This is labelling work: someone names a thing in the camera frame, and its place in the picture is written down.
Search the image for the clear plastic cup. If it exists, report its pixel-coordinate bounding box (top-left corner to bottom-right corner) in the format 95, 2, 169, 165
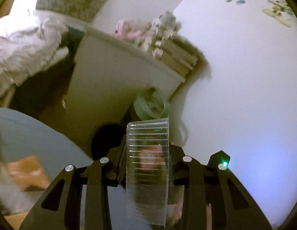
126, 118, 169, 227

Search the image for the orange paper bag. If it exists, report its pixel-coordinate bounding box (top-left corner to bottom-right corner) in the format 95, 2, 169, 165
6, 155, 51, 191

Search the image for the light green air purifier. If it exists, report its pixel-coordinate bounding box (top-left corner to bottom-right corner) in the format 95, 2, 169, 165
133, 87, 170, 121

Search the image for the white nightstand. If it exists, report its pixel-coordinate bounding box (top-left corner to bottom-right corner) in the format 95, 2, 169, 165
64, 26, 185, 142

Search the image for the stack of books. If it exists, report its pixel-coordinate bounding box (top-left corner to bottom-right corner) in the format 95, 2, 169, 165
135, 32, 207, 79

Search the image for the white ruffled bed duvet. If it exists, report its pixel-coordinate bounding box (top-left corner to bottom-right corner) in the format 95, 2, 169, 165
0, 16, 69, 106

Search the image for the pink plush toy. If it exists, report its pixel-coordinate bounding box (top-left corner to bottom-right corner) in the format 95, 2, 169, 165
114, 19, 151, 41

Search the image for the grey plush toy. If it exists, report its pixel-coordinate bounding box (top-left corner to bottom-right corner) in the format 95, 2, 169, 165
149, 11, 181, 38

